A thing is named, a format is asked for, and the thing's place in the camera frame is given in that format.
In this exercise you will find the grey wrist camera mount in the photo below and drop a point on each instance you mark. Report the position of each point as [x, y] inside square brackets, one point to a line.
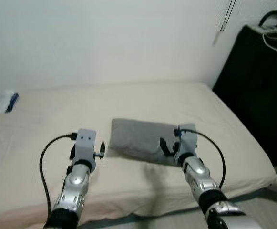
[85, 143]
[188, 140]

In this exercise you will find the thin hanging metal rod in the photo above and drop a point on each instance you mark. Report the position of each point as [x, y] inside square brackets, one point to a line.
[228, 16]

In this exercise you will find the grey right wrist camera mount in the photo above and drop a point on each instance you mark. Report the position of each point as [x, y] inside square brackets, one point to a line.
[188, 140]

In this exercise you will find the tall black fabric case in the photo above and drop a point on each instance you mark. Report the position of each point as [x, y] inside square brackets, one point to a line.
[257, 90]

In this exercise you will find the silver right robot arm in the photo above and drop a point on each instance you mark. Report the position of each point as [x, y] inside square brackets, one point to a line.
[200, 179]

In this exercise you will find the grey fabric pillow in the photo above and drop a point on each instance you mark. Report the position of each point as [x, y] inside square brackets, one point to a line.
[133, 138]

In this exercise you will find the white and blue plastic bag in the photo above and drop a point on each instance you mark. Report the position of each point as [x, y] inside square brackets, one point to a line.
[2, 101]

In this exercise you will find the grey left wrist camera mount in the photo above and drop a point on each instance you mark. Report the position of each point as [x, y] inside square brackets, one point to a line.
[85, 143]

